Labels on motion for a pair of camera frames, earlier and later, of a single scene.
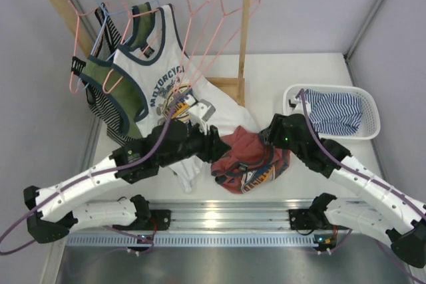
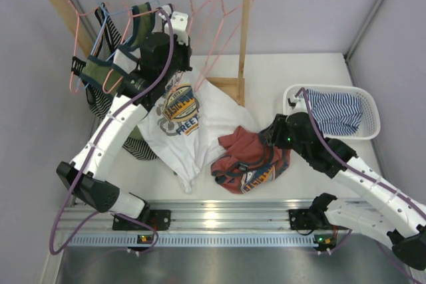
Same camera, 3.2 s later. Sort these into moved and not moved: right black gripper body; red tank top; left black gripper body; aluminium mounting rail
Moved: left black gripper body
Not moved: aluminium mounting rail; right black gripper body; red tank top
